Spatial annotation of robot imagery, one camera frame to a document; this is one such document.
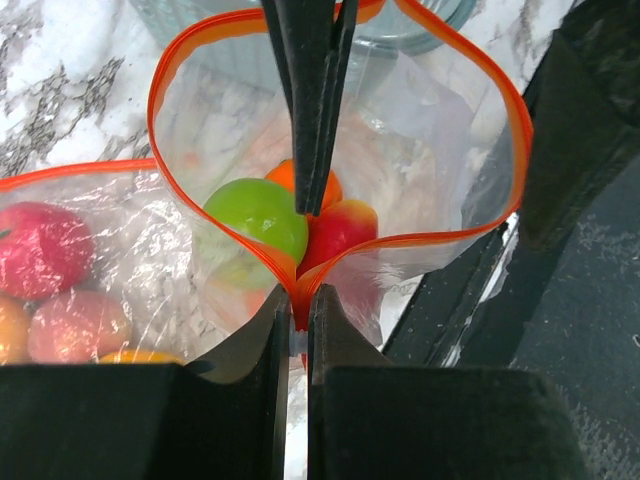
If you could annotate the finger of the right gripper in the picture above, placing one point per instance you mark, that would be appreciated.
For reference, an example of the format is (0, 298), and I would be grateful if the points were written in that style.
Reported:
(300, 33)
(333, 73)

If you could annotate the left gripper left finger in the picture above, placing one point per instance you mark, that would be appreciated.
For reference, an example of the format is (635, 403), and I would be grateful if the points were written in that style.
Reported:
(221, 416)

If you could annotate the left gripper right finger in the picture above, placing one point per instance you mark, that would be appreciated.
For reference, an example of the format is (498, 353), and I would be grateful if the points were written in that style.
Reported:
(372, 419)

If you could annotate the clear orange zip bag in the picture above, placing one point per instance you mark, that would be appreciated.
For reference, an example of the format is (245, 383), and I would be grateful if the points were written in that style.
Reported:
(142, 257)
(438, 148)

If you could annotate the pink peach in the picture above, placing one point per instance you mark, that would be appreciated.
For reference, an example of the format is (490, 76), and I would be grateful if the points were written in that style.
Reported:
(76, 327)

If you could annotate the small orange fruit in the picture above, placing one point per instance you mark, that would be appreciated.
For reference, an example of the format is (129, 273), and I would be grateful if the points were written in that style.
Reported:
(338, 228)

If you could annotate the green fruit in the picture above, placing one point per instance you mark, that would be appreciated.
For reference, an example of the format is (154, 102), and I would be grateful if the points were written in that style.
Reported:
(264, 210)

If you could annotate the red apple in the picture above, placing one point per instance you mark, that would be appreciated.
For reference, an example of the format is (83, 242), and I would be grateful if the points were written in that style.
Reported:
(45, 249)

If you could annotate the yellow bell pepper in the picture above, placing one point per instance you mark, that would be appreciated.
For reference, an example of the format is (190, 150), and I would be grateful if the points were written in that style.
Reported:
(139, 356)

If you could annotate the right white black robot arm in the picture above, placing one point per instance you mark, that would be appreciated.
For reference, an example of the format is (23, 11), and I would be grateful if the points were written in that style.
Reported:
(558, 292)

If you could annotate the teal white plastic basket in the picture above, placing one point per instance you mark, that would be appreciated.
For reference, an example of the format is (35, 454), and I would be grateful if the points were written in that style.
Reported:
(376, 43)

